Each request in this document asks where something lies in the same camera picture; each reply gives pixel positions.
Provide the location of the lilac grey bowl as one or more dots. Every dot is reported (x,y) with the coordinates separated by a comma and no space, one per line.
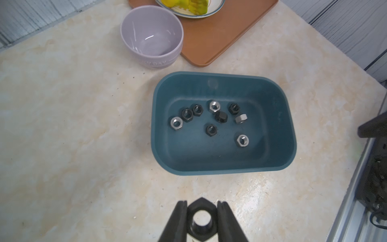
(153,35)

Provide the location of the aluminium frame post right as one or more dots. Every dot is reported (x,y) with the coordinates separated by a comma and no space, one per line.
(362,216)

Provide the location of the silver hex nut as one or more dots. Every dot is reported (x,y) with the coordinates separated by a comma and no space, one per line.
(176,123)
(241,118)
(214,106)
(242,140)

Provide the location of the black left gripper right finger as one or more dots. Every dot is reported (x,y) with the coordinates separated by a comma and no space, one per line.
(229,230)

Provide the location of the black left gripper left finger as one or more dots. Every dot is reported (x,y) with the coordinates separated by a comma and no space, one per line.
(176,227)

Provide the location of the yellow banana bunch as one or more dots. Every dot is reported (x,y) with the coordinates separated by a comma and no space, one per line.
(196,7)

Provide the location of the teal plastic storage box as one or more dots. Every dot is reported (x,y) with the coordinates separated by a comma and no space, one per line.
(190,151)

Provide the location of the patterned ceramic plate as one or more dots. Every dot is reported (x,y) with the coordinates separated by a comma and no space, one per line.
(213,7)

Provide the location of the black hex nut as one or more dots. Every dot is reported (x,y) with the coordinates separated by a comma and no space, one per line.
(221,117)
(202,219)
(197,110)
(234,109)
(211,130)
(187,115)

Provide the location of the brown plastic tray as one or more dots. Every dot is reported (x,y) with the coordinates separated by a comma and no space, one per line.
(205,39)

